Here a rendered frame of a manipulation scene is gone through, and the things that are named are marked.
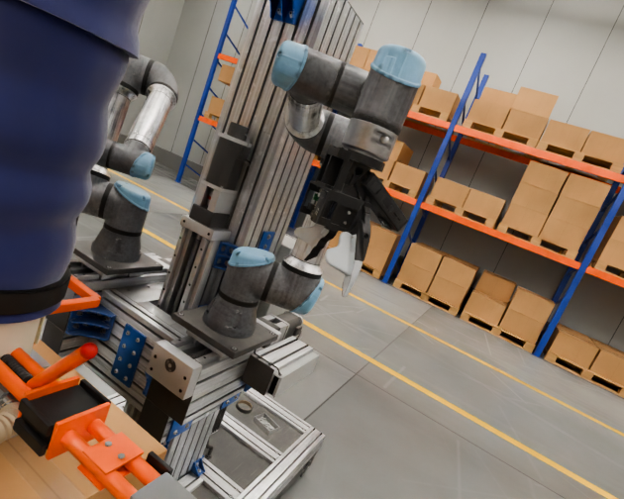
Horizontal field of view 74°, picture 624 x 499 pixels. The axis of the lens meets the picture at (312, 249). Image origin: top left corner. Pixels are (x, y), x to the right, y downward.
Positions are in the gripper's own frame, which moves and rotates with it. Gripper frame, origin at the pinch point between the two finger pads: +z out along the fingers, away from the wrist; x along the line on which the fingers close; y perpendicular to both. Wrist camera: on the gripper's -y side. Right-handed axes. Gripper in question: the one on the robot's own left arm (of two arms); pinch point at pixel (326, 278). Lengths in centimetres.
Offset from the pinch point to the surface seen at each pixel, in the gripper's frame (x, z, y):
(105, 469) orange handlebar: 8.0, 29.6, 25.2
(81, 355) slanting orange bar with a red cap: -2.3, 20.0, 31.1
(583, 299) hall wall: -370, 31, -758
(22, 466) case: -8, 44, 34
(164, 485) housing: 10.9, 29.5, 17.9
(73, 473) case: -6, 44, 27
